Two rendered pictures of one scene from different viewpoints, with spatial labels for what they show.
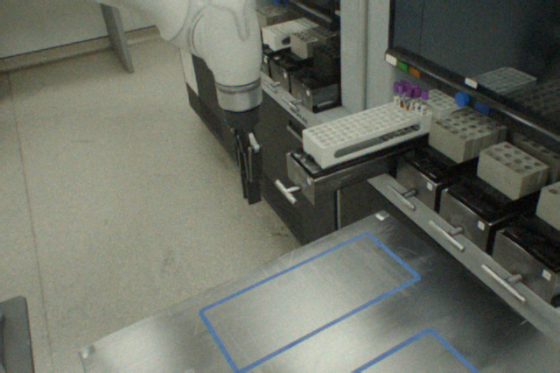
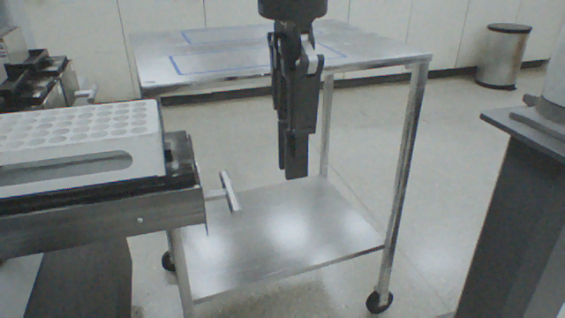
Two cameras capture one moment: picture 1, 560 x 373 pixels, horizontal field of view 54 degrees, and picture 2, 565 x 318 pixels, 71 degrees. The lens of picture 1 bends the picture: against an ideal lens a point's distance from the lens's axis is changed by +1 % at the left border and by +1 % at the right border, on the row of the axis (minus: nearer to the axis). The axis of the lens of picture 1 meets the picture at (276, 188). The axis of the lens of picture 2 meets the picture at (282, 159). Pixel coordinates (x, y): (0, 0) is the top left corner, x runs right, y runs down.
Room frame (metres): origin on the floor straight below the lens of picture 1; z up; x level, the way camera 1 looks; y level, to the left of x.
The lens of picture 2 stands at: (1.44, 0.08, 1.03)
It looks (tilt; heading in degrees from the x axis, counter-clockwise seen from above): 29 degrees down; 185
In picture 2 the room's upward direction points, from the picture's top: straight up
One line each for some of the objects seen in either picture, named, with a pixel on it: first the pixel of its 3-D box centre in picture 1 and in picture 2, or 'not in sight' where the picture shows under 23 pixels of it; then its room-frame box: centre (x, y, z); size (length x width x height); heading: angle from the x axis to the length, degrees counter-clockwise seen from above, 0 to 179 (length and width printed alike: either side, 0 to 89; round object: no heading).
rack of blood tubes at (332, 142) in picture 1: (367, 133); (13, 158); (1.11, -0.23, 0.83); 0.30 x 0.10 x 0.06; 112
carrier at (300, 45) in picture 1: (301, 46); not in sight; (1.66, -0.12, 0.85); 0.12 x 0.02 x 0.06; 23
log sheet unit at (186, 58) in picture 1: (185, 60); not in sight; (2.74, 0.41, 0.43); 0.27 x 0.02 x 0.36; 22
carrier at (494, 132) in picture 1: (474, 133); not in sight; (1.03, -0.45, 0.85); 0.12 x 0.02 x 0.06; 22
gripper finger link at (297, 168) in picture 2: (248, 183); (296, 154); (1.01, 0.06, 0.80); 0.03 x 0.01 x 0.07; 112
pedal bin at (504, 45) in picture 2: not in sight; (502, 56); (-1.80, 1.55, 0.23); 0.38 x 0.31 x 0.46; 22
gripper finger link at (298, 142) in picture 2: not in sight; (301, 141); (1.02, 0.07, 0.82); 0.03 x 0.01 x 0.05; 22
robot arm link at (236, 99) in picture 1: (239, 91); not in sight; (1.00, 0.05, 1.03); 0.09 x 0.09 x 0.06
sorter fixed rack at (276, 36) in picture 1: (306, 31); not in sight; (1.84, -0.16, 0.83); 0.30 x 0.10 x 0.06; 112
